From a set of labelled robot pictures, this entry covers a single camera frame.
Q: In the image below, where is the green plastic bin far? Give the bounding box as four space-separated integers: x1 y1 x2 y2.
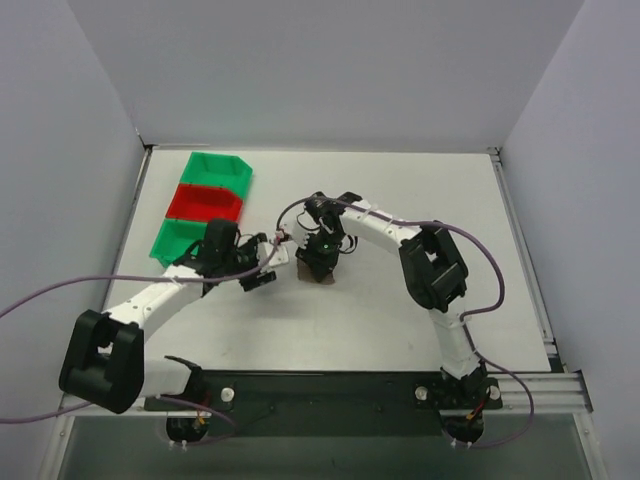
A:
180 152 253 200

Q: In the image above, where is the green plastic bin near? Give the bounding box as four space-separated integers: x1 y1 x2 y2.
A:
149 219 206 267

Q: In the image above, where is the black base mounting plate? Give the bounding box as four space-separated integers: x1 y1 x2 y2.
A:
143 372 502 441

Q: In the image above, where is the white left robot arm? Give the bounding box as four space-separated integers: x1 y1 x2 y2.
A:
58 219 281 414

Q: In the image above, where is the tan sock with striped cuff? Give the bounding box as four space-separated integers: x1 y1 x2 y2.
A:
297 259 337 285

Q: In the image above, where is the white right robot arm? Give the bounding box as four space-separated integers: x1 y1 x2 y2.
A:
290 192 487 408

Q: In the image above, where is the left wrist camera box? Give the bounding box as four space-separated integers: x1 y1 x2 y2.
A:
265 243 290 269

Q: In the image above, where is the red plastic bin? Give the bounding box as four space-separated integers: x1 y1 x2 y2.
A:
165 183 243 223

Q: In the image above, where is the aluminium front frame rail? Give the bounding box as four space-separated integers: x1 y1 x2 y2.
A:
55 372 594 419

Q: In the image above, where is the green plastic bin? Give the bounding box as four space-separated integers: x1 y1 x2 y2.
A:
180 152 253 200
149 219 206 267

